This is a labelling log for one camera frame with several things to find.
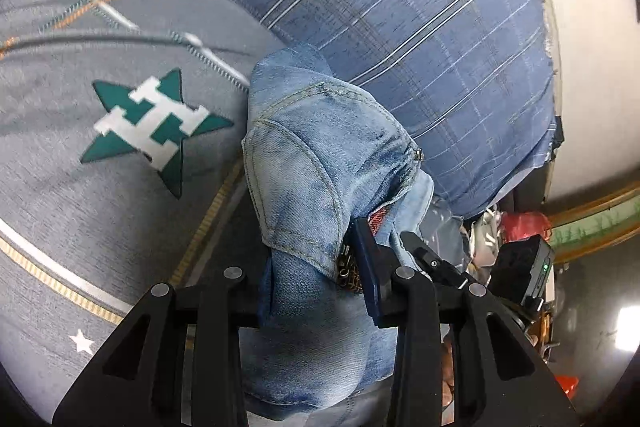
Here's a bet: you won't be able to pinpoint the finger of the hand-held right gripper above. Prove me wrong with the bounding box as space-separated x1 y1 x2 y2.
399 231 472 294

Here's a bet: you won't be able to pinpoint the red plastic bag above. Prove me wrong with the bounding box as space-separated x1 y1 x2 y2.
499 211 552 244

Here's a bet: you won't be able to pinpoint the orange plastic item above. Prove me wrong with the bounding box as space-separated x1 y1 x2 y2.
554 373 582 401

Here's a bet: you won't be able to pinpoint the pale blue cloth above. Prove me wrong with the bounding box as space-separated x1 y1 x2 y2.
427 196 473 269

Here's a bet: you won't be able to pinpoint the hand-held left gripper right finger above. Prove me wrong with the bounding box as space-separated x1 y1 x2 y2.
351 218 577 427

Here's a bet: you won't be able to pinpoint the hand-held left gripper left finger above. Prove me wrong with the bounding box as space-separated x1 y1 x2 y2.
52 266 262 427

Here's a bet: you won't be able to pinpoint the blue denim pants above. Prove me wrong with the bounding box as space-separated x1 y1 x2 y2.
240 43 452 427

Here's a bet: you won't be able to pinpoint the grey star-printed bed sheet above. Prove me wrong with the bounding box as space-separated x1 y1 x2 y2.
0 0 283 424

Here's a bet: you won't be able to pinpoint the white clutter pile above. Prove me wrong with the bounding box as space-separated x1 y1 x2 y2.
464 206 503 269

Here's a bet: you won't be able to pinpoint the framed wall picture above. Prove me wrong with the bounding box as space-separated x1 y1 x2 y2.
544 184 640 264

